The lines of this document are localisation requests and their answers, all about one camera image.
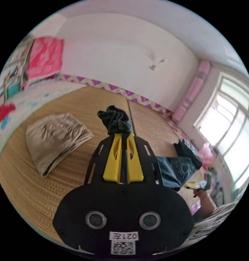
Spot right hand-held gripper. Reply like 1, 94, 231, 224
183, 173, 214, 191

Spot beige trousers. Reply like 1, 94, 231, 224
25, 113, 94, 178

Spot shelf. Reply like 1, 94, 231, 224
0, 40, 32, 102

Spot pink plastic bag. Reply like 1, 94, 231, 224
198, 142, 216, 172

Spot person's right forearm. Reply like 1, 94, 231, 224
199, 192, 218, 217

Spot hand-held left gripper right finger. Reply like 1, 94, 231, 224
127, 134, 145, 183

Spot person's right hand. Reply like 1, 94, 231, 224
193, 188, 209, 202

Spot window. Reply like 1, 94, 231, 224
193, 72, 249, 204

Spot pink curtain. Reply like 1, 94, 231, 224
172, 59, 212, 123

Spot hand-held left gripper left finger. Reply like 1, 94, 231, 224
102, 134, 123, 182

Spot blue jeans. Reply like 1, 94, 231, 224
97, 105, 203, 192

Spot pink storage bag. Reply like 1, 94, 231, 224
26, 36, 65, 81

